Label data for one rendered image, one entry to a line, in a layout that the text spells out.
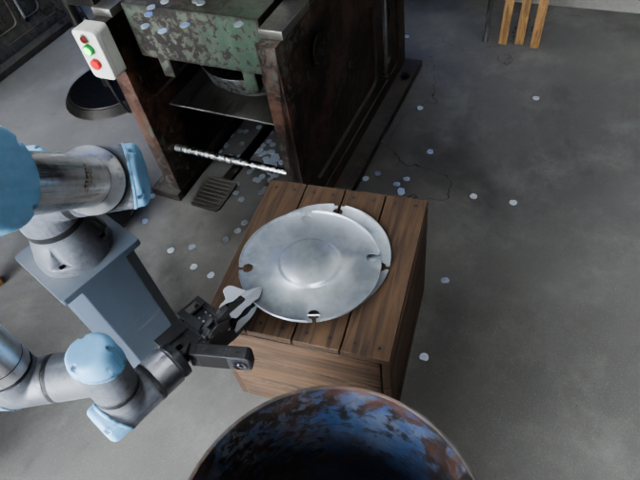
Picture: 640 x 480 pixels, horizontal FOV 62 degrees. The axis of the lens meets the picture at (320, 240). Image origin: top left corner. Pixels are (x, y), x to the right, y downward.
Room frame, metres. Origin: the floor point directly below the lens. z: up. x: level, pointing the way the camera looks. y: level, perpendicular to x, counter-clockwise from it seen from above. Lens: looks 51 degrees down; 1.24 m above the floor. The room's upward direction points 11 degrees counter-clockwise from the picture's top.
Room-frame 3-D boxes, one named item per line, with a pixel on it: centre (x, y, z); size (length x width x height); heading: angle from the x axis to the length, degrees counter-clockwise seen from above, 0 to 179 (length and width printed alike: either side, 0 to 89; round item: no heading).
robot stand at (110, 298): (0.75, 0.49, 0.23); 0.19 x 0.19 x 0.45; 41
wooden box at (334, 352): (0.68, 0.00, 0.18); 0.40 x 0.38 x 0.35; 155
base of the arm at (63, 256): (0.75, 0.49, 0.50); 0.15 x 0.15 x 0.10
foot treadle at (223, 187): (1.34, 0.15, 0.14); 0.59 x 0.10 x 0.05; 147
